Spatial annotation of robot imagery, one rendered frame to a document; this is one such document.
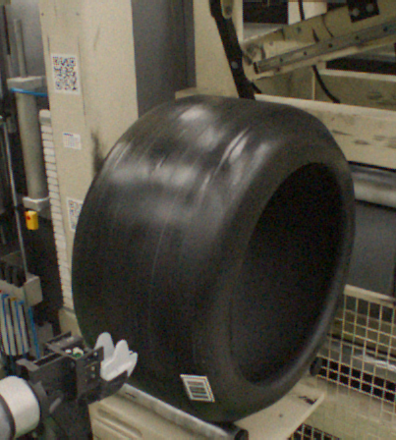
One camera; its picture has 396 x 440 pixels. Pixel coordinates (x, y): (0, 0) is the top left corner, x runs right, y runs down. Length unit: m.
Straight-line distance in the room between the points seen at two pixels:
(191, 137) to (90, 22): 0.32
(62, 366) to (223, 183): 0.34
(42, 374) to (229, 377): 0.31
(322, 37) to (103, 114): 0.47
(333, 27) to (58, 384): 0.86
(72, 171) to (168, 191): 0.39
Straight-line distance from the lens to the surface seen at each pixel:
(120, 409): 1.31
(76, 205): 1.29
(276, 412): 1.38
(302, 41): 1.34
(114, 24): 1.21
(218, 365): 0.97
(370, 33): 1.27
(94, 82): 1.18
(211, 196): 0.89
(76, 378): 0.86
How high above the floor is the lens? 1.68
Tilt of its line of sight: 23 degrees down
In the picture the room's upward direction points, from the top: 2 degrees counter-clockwise
